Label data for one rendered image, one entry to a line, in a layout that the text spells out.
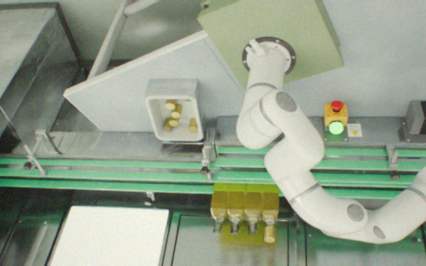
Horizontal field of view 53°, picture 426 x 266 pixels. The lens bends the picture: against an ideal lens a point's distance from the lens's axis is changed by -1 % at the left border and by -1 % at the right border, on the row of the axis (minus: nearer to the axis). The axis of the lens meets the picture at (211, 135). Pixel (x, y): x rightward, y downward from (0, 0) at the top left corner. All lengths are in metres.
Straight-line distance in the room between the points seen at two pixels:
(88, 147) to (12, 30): 0.76
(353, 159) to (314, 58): 0.40
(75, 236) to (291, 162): 1.01
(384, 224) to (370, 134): 0.51
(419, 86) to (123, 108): 1.02
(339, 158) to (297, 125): 0.52
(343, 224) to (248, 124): 0.31
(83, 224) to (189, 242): 0.43
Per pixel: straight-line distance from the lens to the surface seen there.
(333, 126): 1.48
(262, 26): 1.22
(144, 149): 1.67
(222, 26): 1.23
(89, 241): 1.73
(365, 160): 1.50
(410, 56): 1.45
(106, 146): 1.73
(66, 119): 2.23
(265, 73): 1.16
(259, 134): 1.04
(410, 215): 1.12
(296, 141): 0.98
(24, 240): 1.90
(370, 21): 1.35
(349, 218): 1.03
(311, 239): 1.65
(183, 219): 1.68
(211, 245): 1.61
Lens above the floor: 1.84
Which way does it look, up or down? 40 degrees down
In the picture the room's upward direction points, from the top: 172 degrees counter-clockwise
